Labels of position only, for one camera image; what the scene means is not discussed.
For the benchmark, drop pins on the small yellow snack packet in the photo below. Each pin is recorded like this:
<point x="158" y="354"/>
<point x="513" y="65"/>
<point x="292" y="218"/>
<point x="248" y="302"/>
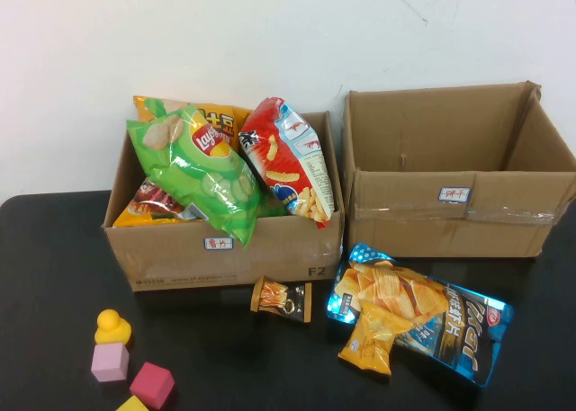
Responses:
<point x="371" y="343"/>

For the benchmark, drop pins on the blue ridged chip bag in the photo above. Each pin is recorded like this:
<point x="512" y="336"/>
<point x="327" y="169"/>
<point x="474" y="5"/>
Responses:
<point x="463" y="330"/>

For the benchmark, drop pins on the small black orange snack packet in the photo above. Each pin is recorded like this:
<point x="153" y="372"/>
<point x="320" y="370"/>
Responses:
<point x="288" y="301"/>

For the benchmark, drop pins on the barbecue print snack bag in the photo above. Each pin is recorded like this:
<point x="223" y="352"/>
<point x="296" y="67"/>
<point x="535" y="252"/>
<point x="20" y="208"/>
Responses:
<point x="148" y="204"/>

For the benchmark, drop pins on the red shrimp stick bag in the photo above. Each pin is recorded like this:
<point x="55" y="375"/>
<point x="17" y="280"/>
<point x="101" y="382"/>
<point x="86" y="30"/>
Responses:
<point x="279" y="159"/>

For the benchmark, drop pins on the white label with red writing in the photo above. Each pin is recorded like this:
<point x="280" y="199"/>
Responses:
<point x="454" y="194"/>
<point x="218" y="243"/>

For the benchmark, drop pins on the green Lay's chip bag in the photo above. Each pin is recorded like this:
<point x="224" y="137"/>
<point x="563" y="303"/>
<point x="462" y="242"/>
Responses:
<point x="202" y="177"/>

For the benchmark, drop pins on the orange potato chip bag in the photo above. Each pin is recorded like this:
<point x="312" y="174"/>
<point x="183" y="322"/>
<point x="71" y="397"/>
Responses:
<point x="243" y="114"/>

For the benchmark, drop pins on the large plain cardboard box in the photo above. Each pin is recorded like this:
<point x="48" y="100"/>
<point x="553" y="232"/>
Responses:
<point x="405" y="231"/>

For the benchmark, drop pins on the cardboard box with F2 print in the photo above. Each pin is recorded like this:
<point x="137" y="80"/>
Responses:
<point x="180" y="260"/>

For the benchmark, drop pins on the yellow duck toy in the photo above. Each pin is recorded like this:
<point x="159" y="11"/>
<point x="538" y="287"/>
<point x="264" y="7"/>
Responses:
<point x="110" y="327"/>

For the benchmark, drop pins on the magenta foam cube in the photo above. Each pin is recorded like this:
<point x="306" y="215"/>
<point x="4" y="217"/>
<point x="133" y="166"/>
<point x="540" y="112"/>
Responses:
<point x="150" y="384"/>

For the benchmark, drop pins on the light pink foam cube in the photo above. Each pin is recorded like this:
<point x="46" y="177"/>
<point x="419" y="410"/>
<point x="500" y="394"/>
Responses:
<point x="109" y="363"/>

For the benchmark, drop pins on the yellow foam cube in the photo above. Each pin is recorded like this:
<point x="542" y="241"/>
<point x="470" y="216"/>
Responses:
<point x="132" y="405"/>

